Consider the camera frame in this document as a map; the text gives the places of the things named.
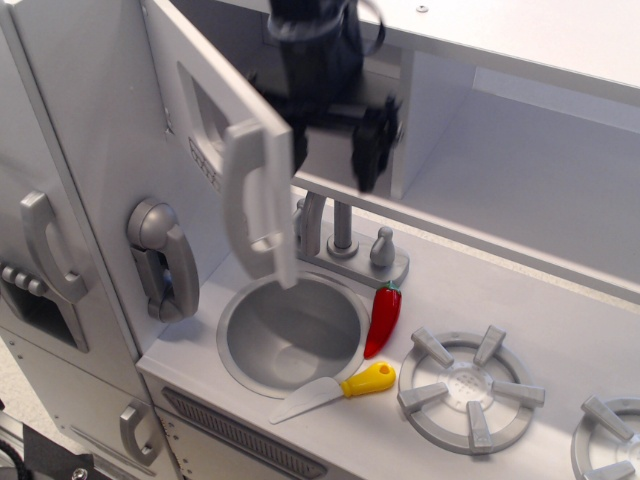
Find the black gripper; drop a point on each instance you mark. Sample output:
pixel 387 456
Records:
pixel 320 83

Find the white toy microwave door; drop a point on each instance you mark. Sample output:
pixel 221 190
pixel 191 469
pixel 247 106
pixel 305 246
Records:
pixel 242 146

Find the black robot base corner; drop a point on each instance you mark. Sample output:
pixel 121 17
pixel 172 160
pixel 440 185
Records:
pixel 27 454

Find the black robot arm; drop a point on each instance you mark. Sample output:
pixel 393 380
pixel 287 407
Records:
pixel 323 13

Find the silver toy faucet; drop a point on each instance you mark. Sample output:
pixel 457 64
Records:
pixel 335 246

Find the red toy chili pepper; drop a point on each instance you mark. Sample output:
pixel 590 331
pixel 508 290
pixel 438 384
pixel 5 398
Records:
pixel 385 314

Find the silver round sink basin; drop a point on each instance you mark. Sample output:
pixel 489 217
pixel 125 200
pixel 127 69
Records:
pixel 273 340

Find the silver stove burner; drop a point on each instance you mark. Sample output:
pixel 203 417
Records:
pixel 466 392
pixel 605 444

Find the grey oven vent panel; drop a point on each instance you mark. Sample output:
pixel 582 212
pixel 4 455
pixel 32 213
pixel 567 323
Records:
pixel 255 444

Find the grey ice dispenser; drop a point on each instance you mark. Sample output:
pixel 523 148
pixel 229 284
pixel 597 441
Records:
pixel 33 302

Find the silver toy wall phone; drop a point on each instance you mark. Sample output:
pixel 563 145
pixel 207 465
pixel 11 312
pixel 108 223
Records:
pixel 164 261

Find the yellow handled toy knife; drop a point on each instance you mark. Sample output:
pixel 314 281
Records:
pixel 378 377

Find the silver lower fridge handle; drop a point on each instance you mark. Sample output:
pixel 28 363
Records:
pixel 139 440

